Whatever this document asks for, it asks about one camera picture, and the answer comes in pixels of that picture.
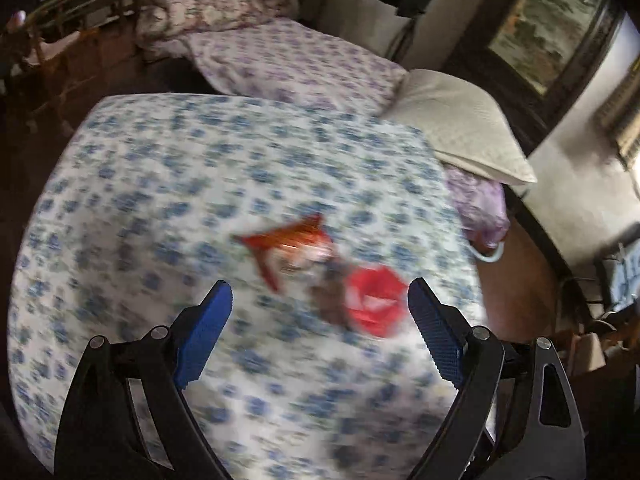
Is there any red plastic net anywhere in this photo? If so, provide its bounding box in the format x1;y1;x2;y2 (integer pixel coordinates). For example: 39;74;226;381
344;264;408;338

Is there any red candy wrapper packet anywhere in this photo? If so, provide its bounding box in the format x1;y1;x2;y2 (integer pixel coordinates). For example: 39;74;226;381
234;212;354;328

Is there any teal wash basin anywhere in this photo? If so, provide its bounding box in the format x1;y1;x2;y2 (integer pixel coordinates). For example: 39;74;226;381
469;240;504;263

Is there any blue floral bed quilt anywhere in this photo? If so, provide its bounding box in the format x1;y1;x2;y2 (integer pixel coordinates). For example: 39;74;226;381
8;93;485;479

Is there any white quilted pillow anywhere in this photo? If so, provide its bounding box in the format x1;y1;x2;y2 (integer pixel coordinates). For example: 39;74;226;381
382;70;537;185

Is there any wooden chair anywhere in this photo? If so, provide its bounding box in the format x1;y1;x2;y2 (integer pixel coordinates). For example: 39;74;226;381
1;11;105;138

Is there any purple floral bed sheet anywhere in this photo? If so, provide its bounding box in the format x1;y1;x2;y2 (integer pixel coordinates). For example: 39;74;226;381
139;18;510;246

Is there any framed landscape painting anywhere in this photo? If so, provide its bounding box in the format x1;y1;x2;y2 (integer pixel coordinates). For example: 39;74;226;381
442;0;624;154

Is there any folded maroon floral duvet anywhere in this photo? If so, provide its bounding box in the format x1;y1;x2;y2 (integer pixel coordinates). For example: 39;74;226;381
136;0;299;46

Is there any wooden bench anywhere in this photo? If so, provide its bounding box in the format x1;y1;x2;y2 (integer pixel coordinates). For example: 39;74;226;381
25;0;141;41

